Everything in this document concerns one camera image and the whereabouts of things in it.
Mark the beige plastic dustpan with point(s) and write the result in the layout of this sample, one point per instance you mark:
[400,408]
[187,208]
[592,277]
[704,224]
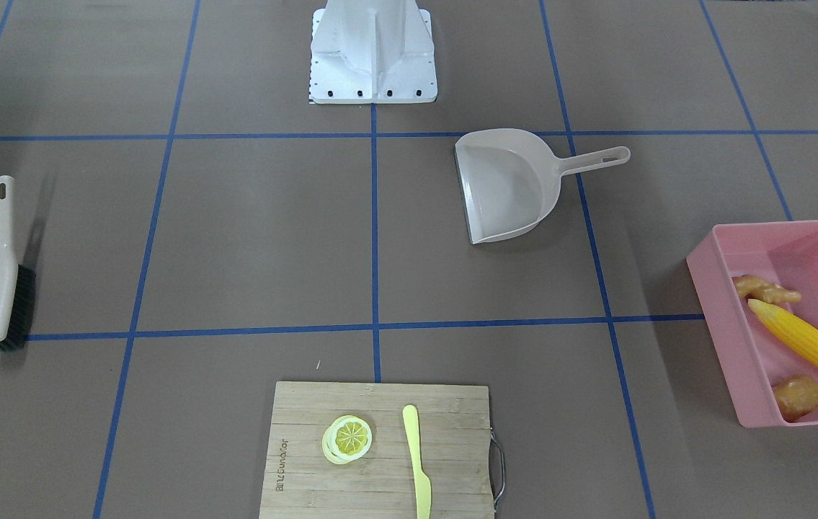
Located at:
[511,180]

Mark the brown toy ginger root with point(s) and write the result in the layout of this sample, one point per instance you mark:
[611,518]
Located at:
[754,287]

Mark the white brush with black bristles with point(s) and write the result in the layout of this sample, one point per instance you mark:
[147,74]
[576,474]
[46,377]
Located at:
[17,282]

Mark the brown toy potato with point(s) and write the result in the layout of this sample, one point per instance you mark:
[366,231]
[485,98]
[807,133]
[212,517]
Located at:
[796,397]

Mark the yellow toy corn cob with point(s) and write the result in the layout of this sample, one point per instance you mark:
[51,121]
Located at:
[798,335]

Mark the pink plastic bin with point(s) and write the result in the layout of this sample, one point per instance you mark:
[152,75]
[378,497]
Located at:
[752,359]

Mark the yellow lemon slices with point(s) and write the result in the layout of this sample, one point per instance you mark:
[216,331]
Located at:
[346,440]

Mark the bamboo cutting board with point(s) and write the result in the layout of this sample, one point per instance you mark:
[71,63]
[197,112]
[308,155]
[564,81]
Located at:
[455,442]

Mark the yellow plastic knife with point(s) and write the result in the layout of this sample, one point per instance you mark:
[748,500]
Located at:
[421,482]

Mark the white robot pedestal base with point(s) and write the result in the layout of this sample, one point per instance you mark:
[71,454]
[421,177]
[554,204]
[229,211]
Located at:
[366,52]

